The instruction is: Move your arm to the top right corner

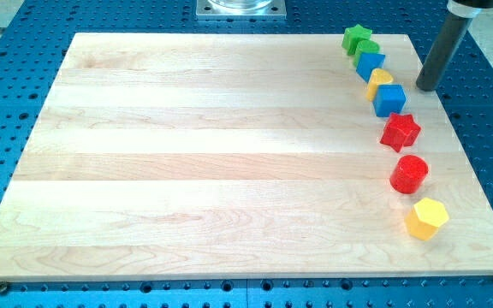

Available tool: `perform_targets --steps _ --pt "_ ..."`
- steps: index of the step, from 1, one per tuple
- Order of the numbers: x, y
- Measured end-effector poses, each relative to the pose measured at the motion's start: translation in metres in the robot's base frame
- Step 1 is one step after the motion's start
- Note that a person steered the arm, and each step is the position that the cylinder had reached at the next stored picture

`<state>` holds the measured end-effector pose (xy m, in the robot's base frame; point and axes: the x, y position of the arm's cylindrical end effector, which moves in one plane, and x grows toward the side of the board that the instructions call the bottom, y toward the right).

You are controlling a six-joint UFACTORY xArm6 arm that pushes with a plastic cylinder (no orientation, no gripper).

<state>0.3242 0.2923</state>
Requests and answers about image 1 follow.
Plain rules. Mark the wooden board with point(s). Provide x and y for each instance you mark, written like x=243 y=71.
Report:
x=199 y=156

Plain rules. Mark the blue cube block lower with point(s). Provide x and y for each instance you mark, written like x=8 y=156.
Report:
x=389 y=99

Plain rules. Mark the blue cube block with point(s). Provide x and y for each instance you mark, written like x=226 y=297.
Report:
x=389 y=99
x=367 y=63

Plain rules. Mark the blue cube block upper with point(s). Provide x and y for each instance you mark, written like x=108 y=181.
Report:
x=367 y=63

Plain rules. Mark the yellow half-round block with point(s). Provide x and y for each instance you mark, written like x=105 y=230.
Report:
x=378 y=77

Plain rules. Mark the red star block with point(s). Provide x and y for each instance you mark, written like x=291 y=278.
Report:
x=400 y=131

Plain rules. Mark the green star block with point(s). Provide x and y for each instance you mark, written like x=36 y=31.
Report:
x=352 y=36

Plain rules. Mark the green cylinder block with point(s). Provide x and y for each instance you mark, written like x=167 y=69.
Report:
x=364 y=46

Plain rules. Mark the red cylinder block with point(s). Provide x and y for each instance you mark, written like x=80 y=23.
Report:
x=409 y=174

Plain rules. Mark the yellow hexagon block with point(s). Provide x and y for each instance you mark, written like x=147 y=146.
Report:
x=425 y=218

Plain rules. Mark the left board clamp screw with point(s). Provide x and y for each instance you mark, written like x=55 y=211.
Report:
x=4 y=287

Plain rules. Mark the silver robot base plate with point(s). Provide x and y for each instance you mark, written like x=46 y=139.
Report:
x=241 y=9

